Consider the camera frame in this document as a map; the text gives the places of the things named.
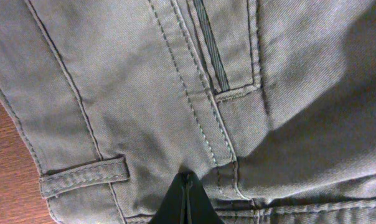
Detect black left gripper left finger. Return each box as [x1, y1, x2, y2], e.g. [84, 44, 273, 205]
[149, 173, 186, 224]

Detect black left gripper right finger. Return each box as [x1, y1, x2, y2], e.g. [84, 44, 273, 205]
[185, 172, 224, 224]

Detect grey shorts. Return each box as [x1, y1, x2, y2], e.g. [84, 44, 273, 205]
[0, 0, 376, 223]

